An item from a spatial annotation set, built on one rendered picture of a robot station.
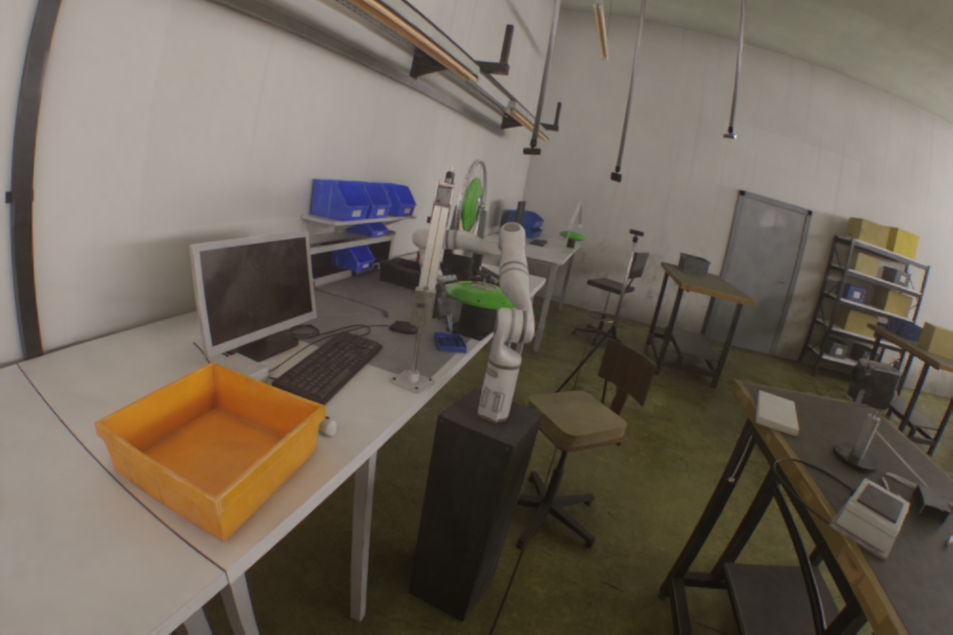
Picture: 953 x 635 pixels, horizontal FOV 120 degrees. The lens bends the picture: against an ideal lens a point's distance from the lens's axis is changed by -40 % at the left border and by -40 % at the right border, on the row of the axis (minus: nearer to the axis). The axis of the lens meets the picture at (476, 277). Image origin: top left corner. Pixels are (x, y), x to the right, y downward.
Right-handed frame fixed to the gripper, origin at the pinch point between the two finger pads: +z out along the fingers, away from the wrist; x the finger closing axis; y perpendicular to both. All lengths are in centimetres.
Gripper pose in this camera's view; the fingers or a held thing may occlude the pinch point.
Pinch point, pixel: (451, 333)
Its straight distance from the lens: 160.2
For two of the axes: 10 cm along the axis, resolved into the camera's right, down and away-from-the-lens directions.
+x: -5.1, 1.0, -8.5
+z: 2.3, 9.7, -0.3
